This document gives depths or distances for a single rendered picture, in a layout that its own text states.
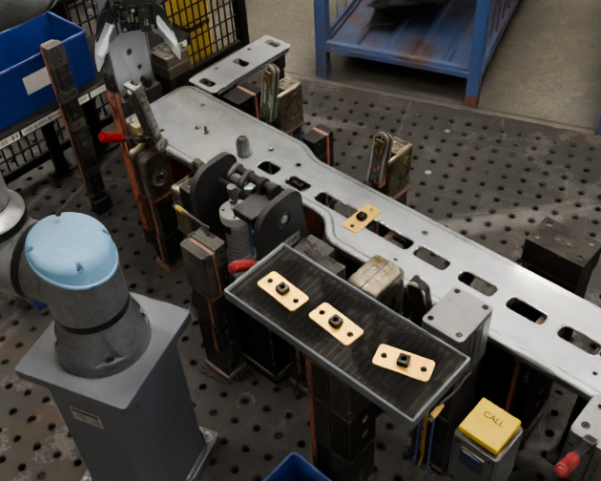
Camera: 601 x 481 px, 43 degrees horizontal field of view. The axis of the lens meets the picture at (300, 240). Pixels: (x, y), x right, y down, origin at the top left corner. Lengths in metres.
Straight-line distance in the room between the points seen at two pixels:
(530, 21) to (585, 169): 2.20
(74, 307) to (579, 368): 0.81
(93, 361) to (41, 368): 0.10
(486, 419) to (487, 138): 1.32
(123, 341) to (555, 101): 2.86
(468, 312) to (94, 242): 0.59
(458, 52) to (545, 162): 1.57
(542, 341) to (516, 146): 1.00
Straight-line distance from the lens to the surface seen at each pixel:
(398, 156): 1.64
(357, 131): 2.28
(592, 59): 4.09
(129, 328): 1.20
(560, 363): 1.36
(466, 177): 2.13
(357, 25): 3.91
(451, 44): 3.76
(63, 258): 1.09
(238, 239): 1.45
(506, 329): 1.38
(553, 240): 1.51
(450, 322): 1.23
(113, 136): 1.62
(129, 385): 1.21
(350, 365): 1.11
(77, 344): 1.20
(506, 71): 3.91
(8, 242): 1.16
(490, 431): 1.07
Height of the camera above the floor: 2.06
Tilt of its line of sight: 45 degrees down
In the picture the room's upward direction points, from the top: 4 degrees counter-clockwise
